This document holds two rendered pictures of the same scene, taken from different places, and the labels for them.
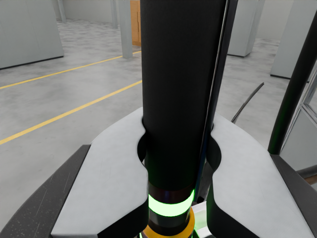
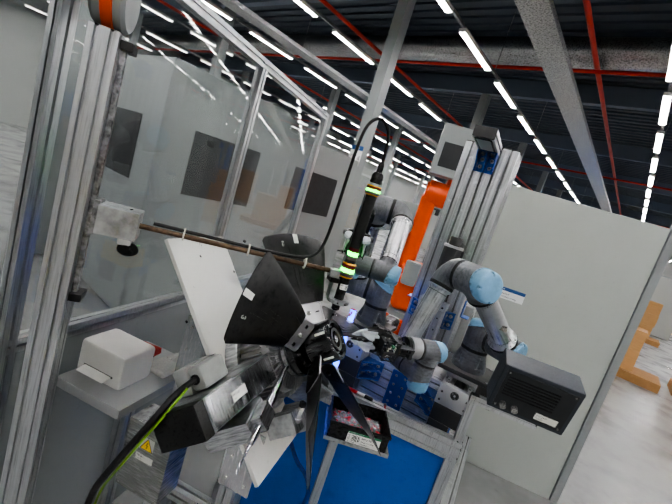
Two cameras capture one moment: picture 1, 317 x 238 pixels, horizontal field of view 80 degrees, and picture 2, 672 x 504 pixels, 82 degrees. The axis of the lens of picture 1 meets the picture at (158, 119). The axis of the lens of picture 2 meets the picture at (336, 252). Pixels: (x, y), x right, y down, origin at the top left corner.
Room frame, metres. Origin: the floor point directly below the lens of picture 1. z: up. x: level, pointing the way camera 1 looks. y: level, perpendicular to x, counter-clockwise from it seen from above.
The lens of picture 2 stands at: (1.24, -0.02, 1.62)
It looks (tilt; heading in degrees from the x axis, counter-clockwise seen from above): 9 degrees down; 182
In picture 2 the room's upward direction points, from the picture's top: 18 degrees clockwise
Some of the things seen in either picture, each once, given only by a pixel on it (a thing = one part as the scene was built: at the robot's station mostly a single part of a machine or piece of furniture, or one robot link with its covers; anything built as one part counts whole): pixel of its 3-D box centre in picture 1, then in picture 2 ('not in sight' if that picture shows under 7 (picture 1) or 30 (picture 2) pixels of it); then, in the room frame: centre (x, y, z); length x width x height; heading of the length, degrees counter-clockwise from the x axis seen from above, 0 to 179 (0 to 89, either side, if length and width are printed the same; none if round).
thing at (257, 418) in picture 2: not in sight; (263, 416); (0.42, -0.09, 1.08); 0.07 x 0.04 x 0.06; 178
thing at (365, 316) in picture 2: not in sight; (373, 312); (-0.66, 0.19, 1.09); 0.15 x 0.15 x 0.10
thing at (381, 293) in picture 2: not in sight; (379, 290); (-0.66, 0.18, 1.20); 0.13 x 0.12 x 0.14; 83
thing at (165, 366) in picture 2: not in sight; (169, 364); (0.00, -0.50, 0.87); 0.15 x 0.09 x 0.02; 163
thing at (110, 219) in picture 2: not in sight; (117, 220); (0.32, -0.59, 1.39); 0.10 x 0.07 x 0.08; 112
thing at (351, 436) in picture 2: not in sight; (357, 423); (-0.06, 0.20, 0.85); 0.22 x 0.17 x 0.07; 93
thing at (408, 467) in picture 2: not in sight; (323, 478); (-0.24, 0.17, 0.45); 0.82 x 0.01 x 0.66; 77
